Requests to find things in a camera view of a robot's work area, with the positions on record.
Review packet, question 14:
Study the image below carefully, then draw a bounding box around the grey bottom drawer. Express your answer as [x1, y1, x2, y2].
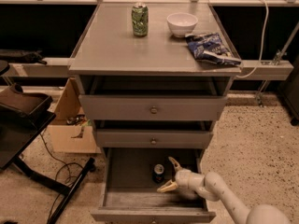
[92, 148, 216, 224]

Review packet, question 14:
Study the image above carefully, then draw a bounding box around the green soda can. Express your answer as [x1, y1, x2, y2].
[131, 2, 149, 36]

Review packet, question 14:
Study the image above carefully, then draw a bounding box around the grey drawer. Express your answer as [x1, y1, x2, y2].
[96, 130, 213, 148]
[92, 148, 216, 224]
[79, 95, 227, 121]

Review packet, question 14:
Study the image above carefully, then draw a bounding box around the blue chip bag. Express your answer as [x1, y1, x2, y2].
[185, 33, 241, 66]

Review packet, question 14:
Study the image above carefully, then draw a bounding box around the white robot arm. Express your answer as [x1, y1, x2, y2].
[157, 157, 291, 224]

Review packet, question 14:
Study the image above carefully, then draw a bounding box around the blue pepsi can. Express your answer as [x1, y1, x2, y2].
[152, 163, 164, 183]

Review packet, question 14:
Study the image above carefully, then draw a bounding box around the grey middle drawer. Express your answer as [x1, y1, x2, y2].
[96, 130, 213, 148]

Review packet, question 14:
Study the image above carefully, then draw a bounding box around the grey drawer cabinet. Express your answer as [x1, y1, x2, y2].
[68, 2, 243, 161]

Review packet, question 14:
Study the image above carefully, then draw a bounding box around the black floor cable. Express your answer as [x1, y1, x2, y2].
[39, 133, 84, 220]

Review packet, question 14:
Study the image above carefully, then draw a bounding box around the cardboard box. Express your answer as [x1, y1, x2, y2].
[48, 78, 100, 153]

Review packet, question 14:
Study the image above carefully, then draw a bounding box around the grey metal rail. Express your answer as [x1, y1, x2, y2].
[3, 58, 293, 81]

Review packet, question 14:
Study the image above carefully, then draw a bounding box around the black chair stand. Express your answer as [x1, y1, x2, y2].
[0, 59, 96, 224]

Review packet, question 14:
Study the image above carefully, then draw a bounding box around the white bowl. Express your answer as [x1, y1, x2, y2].
[166, 12, 198, 37]

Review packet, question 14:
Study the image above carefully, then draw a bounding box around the grey top drawer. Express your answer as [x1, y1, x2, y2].
[79, 95, 227, 121]

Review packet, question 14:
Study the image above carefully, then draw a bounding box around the white cable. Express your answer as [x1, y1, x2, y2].
[236, 0, 271, 79]

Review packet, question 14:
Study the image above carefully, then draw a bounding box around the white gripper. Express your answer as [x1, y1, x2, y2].
[157, 156, 200, 193]

